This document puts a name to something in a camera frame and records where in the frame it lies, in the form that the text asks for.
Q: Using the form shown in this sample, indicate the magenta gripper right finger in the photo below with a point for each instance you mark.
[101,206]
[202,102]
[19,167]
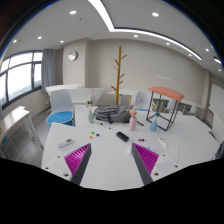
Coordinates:
[145,160]

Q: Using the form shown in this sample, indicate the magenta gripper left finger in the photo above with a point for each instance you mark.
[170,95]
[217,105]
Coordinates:
[77,162]

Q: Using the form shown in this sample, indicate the black rectangular charger block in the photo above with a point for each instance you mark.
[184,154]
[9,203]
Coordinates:
[122,136]

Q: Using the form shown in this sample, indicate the white remote control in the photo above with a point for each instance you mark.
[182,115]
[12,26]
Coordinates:
[163,142]

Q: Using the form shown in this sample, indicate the blue vase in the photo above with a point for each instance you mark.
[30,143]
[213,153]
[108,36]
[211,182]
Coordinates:
[153,125]

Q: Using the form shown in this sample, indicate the pink bottle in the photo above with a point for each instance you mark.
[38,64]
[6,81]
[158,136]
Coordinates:
[133,120]

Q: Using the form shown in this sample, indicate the green vase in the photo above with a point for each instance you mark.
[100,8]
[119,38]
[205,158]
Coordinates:
[91,117]

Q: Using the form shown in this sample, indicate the grey backpack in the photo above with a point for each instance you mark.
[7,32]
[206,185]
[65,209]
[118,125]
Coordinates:
[113,113]

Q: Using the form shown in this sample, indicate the white chair blue cushion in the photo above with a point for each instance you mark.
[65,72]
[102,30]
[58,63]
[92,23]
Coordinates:
[62,110]

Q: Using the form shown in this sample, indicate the white side desk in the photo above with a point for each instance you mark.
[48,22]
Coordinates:
[17,117]

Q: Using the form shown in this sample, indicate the wooden coat tree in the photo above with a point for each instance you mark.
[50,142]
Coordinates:
[117,67]

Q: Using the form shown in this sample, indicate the grey curtain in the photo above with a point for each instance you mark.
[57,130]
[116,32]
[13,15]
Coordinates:
[47,69]

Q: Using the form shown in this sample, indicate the white charger with cable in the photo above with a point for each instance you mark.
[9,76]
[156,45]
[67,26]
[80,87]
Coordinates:
[129,150]

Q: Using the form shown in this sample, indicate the black frame orange-top stool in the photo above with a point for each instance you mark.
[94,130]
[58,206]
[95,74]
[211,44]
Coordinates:
[163,106]

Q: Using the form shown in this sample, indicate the round wall clock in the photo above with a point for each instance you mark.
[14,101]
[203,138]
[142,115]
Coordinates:
[73,55]

